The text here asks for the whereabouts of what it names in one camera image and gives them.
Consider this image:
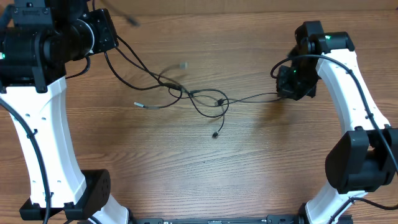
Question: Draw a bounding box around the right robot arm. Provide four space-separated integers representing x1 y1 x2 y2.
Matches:
266 21 397 223

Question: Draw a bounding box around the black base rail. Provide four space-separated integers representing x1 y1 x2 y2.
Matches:
132 215 304 224

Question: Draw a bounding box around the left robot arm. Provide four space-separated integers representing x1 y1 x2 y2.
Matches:
1 0 132 223

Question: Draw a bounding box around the black cable bundle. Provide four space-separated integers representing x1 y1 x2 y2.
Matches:
65 0 285 139

